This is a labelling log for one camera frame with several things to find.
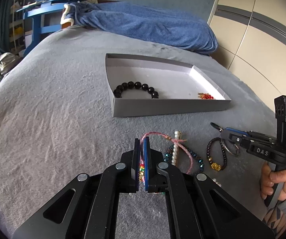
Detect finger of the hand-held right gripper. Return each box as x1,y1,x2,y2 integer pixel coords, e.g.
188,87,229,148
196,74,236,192
220,127,275,142
229,133,277,150

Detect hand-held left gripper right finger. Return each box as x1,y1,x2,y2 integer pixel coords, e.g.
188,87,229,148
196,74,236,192
143,137,275,239

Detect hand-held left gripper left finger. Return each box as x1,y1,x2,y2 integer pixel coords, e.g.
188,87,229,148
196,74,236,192
12,138,143,239

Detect silver hoop rings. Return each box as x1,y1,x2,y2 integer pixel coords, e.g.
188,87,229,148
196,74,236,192
220,137,240,157

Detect dark garnet bead bracelet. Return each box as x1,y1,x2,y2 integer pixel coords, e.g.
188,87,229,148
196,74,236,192
206,137,228,172

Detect pink string bracelet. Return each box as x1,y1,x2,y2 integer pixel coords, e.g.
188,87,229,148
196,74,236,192
140,131,196,175

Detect teal bead bracelet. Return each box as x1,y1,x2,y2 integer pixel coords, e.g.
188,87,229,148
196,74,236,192
163,147,206,177

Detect white cardboard box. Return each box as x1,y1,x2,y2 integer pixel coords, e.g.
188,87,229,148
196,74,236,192
105,53,232,118

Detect person's right forearm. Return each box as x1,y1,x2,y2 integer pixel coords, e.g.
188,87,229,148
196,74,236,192
263,188,286,239

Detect person's right hand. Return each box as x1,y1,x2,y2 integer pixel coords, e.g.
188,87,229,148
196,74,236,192
260,163,286,201

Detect pearl bar hair clip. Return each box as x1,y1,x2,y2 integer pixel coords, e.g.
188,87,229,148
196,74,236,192
171,130,187,166

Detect beige wardrobe doors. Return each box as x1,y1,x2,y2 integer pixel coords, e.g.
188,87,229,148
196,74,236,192
207,0,286,120

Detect grey fleece bedspread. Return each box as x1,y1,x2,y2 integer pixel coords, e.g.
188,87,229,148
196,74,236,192
0,26,286,239

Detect blue blanket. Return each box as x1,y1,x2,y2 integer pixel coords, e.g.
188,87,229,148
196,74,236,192
60,2,218,56

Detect grey bag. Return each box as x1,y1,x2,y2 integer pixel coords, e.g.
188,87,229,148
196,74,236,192
0,52,21,95

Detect blue wooden desk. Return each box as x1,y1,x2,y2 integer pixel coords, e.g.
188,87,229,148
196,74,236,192
17,0,88,53

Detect white shelf unit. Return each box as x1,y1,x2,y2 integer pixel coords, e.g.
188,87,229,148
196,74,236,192
9,0,27,55

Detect red bead gold bracelet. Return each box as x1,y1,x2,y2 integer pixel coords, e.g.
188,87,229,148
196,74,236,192
197,92,215,100

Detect black bead bracelet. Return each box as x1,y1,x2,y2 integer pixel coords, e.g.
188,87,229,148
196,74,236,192
113,81,159,99

